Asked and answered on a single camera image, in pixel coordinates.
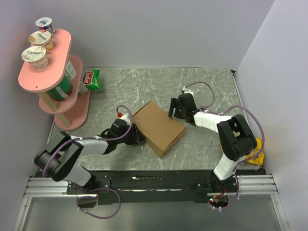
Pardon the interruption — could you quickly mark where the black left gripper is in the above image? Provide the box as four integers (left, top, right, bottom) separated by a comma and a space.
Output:
116, 123, 146, 145

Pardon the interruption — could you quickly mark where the brown cardboard paper box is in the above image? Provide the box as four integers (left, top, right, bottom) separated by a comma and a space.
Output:
133, 101, 186, 158

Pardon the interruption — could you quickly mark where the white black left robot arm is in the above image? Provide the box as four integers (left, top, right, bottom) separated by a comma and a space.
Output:
34, 118, 145, 193

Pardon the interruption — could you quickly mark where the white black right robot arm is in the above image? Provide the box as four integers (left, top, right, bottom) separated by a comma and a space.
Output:
168, 93, 257, 192

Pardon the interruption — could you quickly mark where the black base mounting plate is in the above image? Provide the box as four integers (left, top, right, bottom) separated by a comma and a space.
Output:
67, 170, 238, 205

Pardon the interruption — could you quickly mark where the pink tiered wooden shelf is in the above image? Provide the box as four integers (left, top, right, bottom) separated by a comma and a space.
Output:
18, 28, 90, 130

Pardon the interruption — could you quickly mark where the green red snack bag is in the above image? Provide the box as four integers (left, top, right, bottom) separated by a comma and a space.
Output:
78, 69, 101, 95

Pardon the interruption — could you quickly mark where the green cylindrical can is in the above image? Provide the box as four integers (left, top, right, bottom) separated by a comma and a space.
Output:
47, 76, 73, 101

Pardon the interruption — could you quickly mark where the white green label container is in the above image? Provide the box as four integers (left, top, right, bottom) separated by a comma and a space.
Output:
64, 60, 76, 80

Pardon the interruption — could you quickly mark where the yellow Lays chips bag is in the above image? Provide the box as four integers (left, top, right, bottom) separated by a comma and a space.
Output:
245, 138, 264, 166

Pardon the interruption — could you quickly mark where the small electronics board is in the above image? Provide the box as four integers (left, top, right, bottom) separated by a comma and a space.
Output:
208, 195, 229, 208

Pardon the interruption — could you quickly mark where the white Chobani yogurt cup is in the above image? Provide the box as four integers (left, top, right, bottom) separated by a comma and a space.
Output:
21, 46, 49, 69

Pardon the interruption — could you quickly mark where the orange Chobani yogurt cup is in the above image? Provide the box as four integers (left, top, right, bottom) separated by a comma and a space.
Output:
28, 30, 53, 51

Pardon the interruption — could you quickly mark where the blue white yogurt cup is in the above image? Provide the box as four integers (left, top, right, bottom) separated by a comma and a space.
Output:
35, 17, 56, 36

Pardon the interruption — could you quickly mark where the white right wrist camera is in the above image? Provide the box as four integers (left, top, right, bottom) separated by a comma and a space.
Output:
181, 87, 194, 96

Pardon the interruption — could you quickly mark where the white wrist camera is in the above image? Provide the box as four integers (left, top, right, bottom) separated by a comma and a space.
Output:
181, 87, 194, 96
117, 112, 131, 126

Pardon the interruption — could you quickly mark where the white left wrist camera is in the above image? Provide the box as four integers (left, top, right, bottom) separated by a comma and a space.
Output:
117, 112, 131, 126

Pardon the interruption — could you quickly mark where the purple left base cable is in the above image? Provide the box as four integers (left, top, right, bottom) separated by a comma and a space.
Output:
76, 187, 122, 219

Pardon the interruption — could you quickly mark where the aluminium frame rail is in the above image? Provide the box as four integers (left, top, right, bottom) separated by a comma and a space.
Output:
24, 175, 278, 197

